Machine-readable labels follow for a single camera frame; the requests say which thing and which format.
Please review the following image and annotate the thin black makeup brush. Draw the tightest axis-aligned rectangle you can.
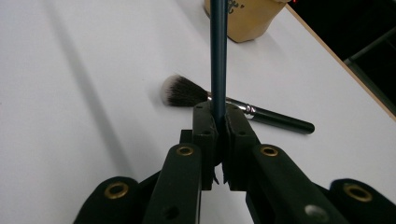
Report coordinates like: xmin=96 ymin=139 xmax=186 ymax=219
xmin=209 ymin=0 xmax=229 ymax=132

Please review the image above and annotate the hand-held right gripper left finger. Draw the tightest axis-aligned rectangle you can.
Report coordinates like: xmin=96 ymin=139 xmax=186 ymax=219
xmin=142 ymin=102 xmax=222 ymax=224

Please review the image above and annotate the wooden table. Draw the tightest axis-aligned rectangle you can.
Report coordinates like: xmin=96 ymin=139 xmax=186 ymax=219
xmin=284 ymin=4 xmax=396 ymax=122

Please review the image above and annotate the black metal stand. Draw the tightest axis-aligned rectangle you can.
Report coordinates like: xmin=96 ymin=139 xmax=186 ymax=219
xmin=344 ymin=26 xmax=396 ymax=108

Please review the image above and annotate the white table board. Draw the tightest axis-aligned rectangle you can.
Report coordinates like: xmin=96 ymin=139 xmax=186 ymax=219
xmin=0 ymin=0 xmax=396 ymax=224

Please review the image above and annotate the thick black makeup brush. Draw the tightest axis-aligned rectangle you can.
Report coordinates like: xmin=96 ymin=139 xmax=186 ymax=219
xmin=160 ymin=74 xmax=316 ymax=135

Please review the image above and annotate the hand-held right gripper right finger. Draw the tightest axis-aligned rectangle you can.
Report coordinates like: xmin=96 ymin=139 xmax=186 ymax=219
xmin=221 ymin=102 xmax=351 ymax=224

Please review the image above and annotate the small wooden cup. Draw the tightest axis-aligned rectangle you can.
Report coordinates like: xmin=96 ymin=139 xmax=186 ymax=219
xmin=204 ymin=0 xmax=292 ymax=44

